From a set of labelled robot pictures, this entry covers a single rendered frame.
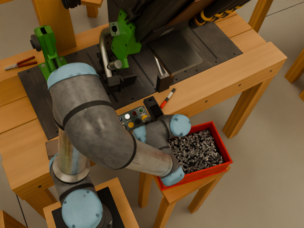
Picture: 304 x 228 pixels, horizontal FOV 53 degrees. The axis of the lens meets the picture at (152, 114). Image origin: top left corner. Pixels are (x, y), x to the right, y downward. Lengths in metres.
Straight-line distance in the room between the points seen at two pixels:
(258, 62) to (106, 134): 1.25
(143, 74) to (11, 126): 0.66
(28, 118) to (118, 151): 0.90
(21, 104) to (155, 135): 0.76
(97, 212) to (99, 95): 0.43
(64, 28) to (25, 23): 1.70
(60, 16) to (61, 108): 0.93
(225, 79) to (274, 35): 1.83
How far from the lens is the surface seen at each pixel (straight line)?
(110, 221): 1.15
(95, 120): 0.61
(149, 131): 1.00
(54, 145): 1.33
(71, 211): 0.97
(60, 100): 0.67
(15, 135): 1.46
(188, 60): 1.32
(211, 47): 1.73
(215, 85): 1.56
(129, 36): 1.26
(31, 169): 1.35
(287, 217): 2.40
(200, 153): 1.37
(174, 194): 1.37
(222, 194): 2.28
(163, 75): 1.41
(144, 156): 0.75
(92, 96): 0.64
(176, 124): 1.01
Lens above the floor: 2.10
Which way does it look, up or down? 58 degrees down
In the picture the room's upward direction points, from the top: 7 degrees clockwise
